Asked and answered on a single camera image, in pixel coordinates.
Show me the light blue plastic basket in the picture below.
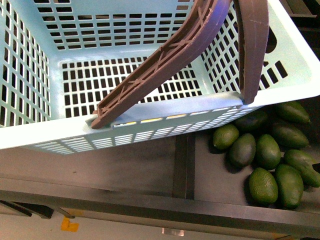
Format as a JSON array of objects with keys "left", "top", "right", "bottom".
[{"left": 0, "top": 0, "right": 320, "bottom": 155}]

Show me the brown basket handle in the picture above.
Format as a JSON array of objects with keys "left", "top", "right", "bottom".
[{"left": 91, "top": 0, "right": 231, "bottom": 129}]

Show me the green avocado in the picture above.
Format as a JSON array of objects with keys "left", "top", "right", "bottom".
[
  {"left": 283, "top": 149, "right": 320, "bottom": 188},
  {"left": 274, "top": 163, "right": 304, "bottom": 210},
  {"left": 255, "top": 134, "right": 281, "bottom": 170},
  {"left": 274, "top": 101, "right": 311, "bottom": 124},
  {"left": 270, "top": 122, "right": 310, "bottom": 149},
  {"left": 249, "top": 167, "right": 278, "bottom": 206},
  {"left": 212, "top": 124, "right": 240, "bottom": 150},
  {"left": 227, "top": 133, "right": 256, "bottom": 168}
]

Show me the dark wood display stand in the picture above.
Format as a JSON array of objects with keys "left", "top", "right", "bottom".
[{"left": 0, "top": 0, "right": 320, "bottom": 240}]

